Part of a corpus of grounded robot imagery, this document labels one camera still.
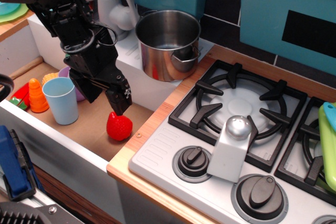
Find teal bin right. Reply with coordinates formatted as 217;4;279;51
240;0;335;60

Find black left burner grate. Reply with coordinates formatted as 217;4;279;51
168;60;307;172

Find orange toy carrot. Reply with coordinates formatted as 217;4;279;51
28;78;49;113

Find stainless steel pot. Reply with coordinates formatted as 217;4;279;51
135;10;201;82

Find yellow toy corn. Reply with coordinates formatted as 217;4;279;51
42;72;58;86

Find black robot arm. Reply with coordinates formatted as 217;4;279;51
1;0;132;115

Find light blue plastic cup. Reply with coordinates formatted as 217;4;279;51
42;77;79;125

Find black burner grate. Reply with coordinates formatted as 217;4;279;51
275;97;335;206
168;60;307;172

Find left stove knob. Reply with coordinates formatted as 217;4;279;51
172;146;211;184

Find grey toy faucet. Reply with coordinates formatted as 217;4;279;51
98;0;140;40

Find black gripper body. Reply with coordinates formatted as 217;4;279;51
53;23;130;103

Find white toy sink basin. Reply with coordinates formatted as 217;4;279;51
0;11;215;224

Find middle stove knob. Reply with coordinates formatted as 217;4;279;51
231;174;289;223

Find purple plastic bowl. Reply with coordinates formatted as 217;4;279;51
58;66;86;102

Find black cable hose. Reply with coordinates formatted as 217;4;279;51
0;73;15;103

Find stove knob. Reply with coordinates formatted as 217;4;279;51
172;146;211;184
231;174;289;223

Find white toy stove top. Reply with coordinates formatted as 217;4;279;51
128;59;336;224

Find blue clamp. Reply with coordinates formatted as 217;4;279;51
1;125;36;201

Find blue plastic utensil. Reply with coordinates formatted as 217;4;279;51
323;102;336;131

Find green and blue plates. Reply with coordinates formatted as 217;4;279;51
1;3;28;23

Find black right burner grate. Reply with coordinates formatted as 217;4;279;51
275;97;335;206

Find white salt shaker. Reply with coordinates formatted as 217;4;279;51
207;115;252;183

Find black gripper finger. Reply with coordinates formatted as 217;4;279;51
105;88;132;116

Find green plastic plate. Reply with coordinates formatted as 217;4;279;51
318;105;335;191

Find red toy pepper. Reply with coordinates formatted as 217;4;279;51
9;82;30;111

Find red toy strawberry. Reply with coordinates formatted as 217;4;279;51
106;112;133;141

